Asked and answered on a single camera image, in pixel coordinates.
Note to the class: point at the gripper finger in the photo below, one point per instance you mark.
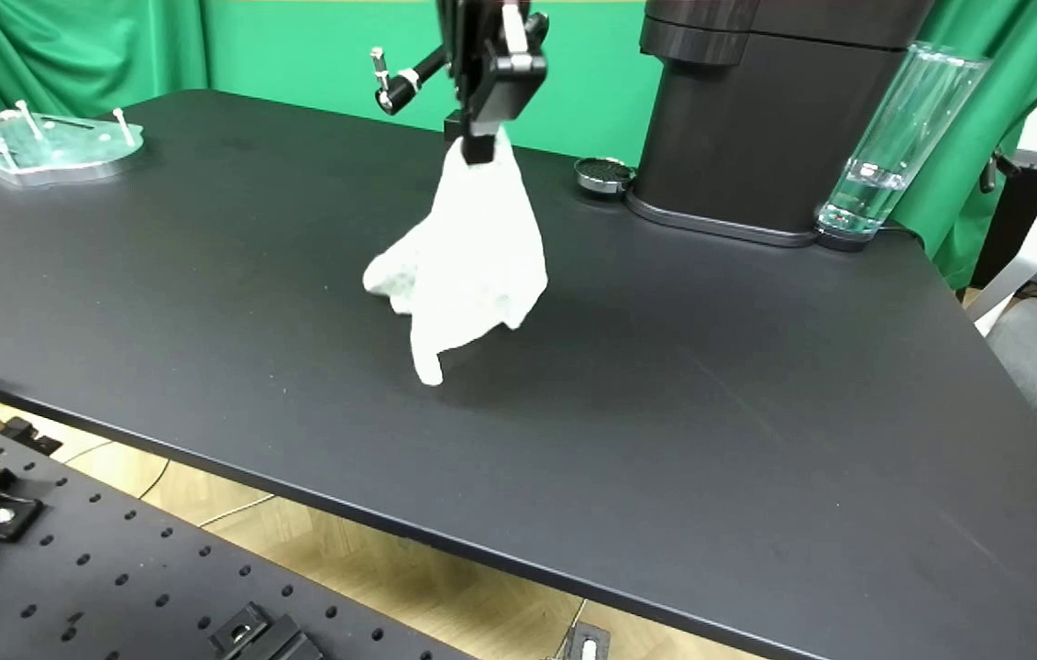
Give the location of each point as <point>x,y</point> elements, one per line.
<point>452,37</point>
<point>511,82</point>

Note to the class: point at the white cloth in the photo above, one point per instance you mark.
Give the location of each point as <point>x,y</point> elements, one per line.
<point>472,257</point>

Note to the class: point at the round metal strainer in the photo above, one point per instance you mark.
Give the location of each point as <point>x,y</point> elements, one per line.
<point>603,174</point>

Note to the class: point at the black coffee machine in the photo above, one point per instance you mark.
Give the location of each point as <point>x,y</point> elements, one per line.
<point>738,119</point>

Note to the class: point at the green curtain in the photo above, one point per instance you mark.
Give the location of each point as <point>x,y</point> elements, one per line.
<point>69,46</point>
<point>986,137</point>

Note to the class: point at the clear water tank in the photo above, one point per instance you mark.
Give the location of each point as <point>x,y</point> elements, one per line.
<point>903,128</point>

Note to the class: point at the clear acrylic plate with pegs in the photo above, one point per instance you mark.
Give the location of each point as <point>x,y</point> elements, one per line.
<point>50,147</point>

